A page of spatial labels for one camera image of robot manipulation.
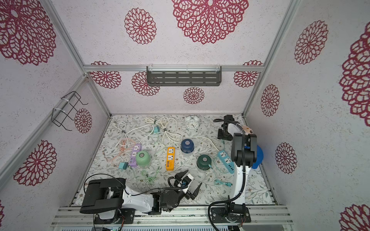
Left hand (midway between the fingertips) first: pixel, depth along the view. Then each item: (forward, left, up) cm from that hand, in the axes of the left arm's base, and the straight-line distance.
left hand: (194, 177), depth 75 cm
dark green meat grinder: (+9, -6, -2) cm, 11 cm away
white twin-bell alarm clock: (+43, -1, -5) cm, 43 cm away
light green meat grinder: (+12, +29, -2) cm, 32 cm away
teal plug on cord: (+40, +26, -11) cm, 49 cm away
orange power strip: (+16, +14, -9) cm, 23 cm away
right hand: (+36, -24, -11) cm, 44 cm away
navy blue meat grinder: (+20, +4, -2) cm, 21 cm away
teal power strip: (+12, -22, -9) cm, 27 cm away
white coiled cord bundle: (+44, +18, -11) cm, 49 cm away
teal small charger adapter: (+11, +43, -9) cm, 46 cm away
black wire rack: (+30, +70, +21) cm, 79 cm away
